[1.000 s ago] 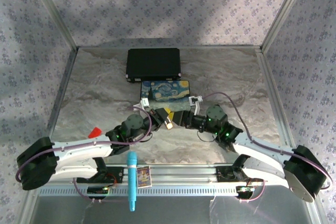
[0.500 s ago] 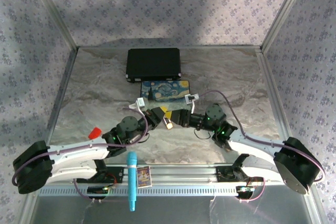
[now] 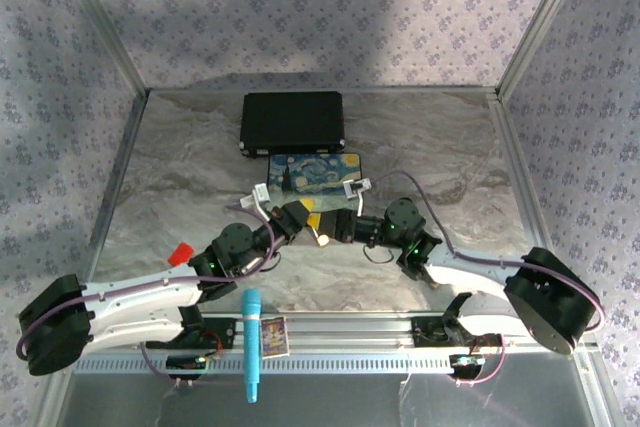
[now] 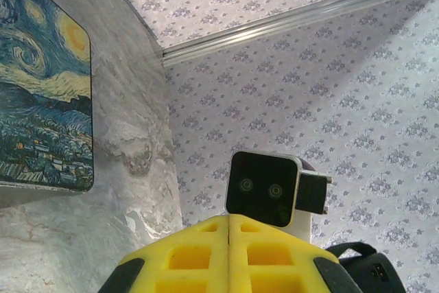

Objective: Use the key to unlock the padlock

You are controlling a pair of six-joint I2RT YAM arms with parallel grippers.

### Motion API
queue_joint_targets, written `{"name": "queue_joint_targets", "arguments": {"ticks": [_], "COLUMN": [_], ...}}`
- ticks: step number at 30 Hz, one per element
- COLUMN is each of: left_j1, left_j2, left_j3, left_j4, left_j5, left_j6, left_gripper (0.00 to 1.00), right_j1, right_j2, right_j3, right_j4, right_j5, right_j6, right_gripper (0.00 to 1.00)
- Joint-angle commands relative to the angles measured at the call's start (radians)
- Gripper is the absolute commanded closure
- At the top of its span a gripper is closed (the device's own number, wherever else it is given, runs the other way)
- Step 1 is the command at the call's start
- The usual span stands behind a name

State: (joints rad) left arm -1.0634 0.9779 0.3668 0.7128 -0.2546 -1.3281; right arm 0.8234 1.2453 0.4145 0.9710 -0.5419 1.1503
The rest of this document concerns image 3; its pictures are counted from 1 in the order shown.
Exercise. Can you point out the small brass padlock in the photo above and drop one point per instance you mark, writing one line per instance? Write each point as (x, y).
(323, 240)

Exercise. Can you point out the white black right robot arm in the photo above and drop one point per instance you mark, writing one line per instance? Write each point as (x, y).
(470, 277)

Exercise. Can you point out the starry night painted box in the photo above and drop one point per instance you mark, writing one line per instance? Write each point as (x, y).
(300, 172)

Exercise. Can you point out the red plastic block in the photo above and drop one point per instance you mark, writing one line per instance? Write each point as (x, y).
(180, 253)

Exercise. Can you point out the black hard case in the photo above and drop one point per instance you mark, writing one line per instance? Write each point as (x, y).
(292, 119)

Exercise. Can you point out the blue marker pen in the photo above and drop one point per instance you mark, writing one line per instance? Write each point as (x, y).
(251, 337)

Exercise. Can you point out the small picture card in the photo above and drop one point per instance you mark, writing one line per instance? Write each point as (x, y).
(275, 337)

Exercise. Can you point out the small black controller board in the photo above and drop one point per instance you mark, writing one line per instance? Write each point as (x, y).
(185, 363)
(467, 363)

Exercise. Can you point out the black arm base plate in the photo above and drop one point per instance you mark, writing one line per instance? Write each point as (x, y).
(220, 334)
(430, 332)

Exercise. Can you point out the aluminium mounting rail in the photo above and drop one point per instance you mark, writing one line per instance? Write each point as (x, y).
(350, 334)

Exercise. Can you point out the aluminium frame rail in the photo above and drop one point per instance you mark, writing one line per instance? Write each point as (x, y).
(520, 172)
(117, 167)

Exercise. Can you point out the aluminium frame post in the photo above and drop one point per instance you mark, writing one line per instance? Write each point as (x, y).
(545, 17)
(100, 17)

